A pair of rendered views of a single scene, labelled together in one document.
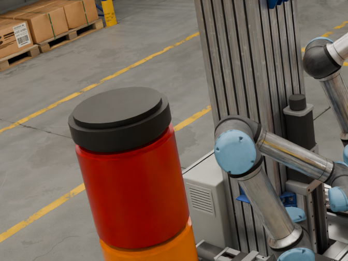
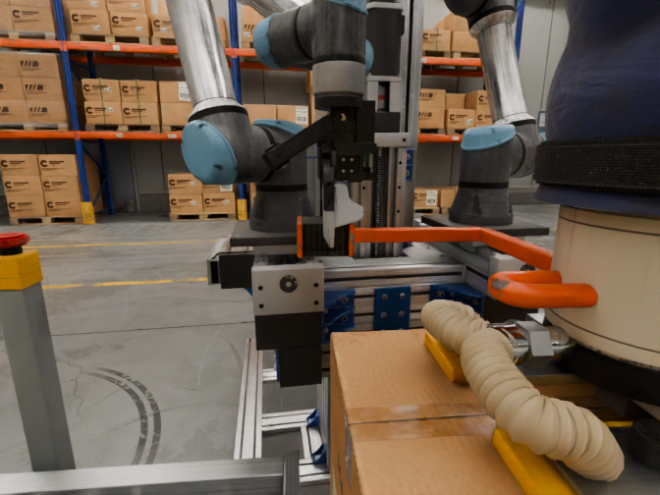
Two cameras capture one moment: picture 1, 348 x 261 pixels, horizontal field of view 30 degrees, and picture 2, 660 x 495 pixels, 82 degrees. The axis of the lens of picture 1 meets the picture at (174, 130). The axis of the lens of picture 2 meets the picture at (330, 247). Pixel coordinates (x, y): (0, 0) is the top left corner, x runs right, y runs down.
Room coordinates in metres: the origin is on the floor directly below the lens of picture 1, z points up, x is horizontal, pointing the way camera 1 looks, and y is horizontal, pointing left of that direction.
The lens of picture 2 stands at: (1.18, -0.90, 1.20)
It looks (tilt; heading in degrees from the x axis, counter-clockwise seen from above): 14 degrees down; 34
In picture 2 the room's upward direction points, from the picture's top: straight up
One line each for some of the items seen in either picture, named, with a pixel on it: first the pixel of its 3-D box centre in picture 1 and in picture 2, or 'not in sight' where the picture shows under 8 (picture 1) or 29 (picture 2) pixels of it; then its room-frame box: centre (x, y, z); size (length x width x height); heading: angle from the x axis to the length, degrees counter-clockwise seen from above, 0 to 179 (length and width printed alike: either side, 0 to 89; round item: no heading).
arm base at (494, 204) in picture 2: not in sight; (481, 200); (2.18, -0.68, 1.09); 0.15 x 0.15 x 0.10
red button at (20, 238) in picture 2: not in sight; (9, 244); (1.44, 0.08, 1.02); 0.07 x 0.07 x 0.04
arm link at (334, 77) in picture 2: not in sight; (338, 84); (1.67, -0.58, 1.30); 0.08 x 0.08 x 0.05
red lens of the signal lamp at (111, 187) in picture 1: (133, 179); not in sight; (0.30, 0.02, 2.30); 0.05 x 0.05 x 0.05
